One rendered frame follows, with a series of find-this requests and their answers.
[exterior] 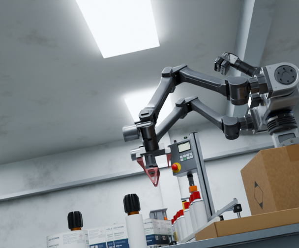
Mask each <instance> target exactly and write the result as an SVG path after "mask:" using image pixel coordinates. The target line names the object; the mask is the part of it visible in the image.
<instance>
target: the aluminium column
mask: <svg viewBox="0 0 299 248"><path fill-rule="evenodd" d="M189 138H191V141H192V146H193V150H194V155H195V159H196V163H197V170H196V171H197V176H198V180H199V185H200V189H201V194H202V199H203V201H204V205H205V209H206V214H207V218H209V217H211V216H212V215H214V214H215V209H214V204H213V200H212V195H211V191H210V186H209V181H208V177H207V172H206V168H205V163H204V159H203V154H202V150H201V146H200V141H199V137H198V132H193V133H190V134H189Z"/></svg>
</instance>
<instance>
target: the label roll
mask: <svg viewBox="0 0 299 248"><path fill-rule="evenodd" d="M46 241H47V248H90V245H89V236H88V231H87V230H75V231H67V232H61V233H57V234H52V235H49V236H47V237H46Z"/></svg>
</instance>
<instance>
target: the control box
mask: <svg viewBox="0 0 299 248"><path fill-rule="evenodd" d="M188 140H190V145H191V150H188V151H185V152H182V153H179V150H178V145H177V144H180V143H183V142H185V141H188ZM167 147H168V148H170V150H171V158H170V163H171V166H172V165H173V164H176V165H177V166H178V169H177V170H176V171H174V170H172V172H173V176H176V177H184V176H187V175H189V174H194V173H197V171H196V170H197V163H196V159H195V155H194V150H193V146H192V141H191V138H188V139H185V140H182V141H179V142H176V143H173V144H170V145H168V146H167ZM190 152H193V156H194V158H192V159H189V160H186V161H183V162H180V158H179V156H180V155H183V154H186V153H190Z"/></svg>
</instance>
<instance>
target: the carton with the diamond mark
mask: <svg viewBox="0 0 299 248"><path fill-rule="evenodd" d="M240 173H241V177H242V181H243V185H244V189H245V193H246V197H247V200H248V204H249V208H250V212H251V215H252V216H253V215H259V214H265V213H271V212H277V211H282V210H288V209H294V208H299V144H294V145H288V146H284V147H278V148H271V149H265V150H260V151H259V152H258V153H257V154H256V155H255V156H254V157H253V158H252V159H251V160H250V161H249V162H248V163H247V164H246V165H245V166H244V167H243V168H242V169H241V171H240Z"/></svg>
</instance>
